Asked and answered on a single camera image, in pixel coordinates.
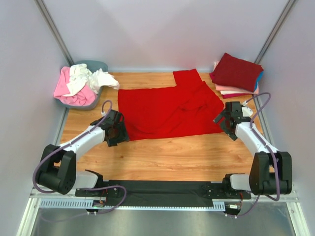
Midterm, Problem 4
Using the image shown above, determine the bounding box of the perforated cable duct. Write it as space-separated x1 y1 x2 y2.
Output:
39 198 226 212

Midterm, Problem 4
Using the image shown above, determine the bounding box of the light pink folded t-shirt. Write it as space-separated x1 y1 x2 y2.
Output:
215 84 259 94

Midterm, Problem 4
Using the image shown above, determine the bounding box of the blue folded t-shirt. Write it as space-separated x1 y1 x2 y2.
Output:
254 71 264 93

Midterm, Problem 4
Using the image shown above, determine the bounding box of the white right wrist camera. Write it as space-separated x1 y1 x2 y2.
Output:
241 101 253 117

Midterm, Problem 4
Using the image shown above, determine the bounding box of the dark red folded t-shirt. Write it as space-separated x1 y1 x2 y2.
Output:
210 53 264 92

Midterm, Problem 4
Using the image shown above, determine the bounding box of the white folded t-shirt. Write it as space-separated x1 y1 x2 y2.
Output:
220 90 238 95

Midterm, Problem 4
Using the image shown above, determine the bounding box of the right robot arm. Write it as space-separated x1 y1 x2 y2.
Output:
214 102 292 200

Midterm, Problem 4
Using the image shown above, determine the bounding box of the pink crumpled t-shirt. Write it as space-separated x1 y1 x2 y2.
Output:
53 66 97 107

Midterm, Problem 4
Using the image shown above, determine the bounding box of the white crumpled t-shirt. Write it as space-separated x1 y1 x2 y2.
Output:
69 63 120 94

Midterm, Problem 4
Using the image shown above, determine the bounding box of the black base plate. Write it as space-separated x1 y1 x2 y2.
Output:
75 179 252 207

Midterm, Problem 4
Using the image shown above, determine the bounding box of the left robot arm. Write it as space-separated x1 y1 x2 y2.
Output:
32 110 129 197

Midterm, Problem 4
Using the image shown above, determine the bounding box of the magenta folded t-shirt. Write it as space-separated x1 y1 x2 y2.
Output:
222 93 252 99

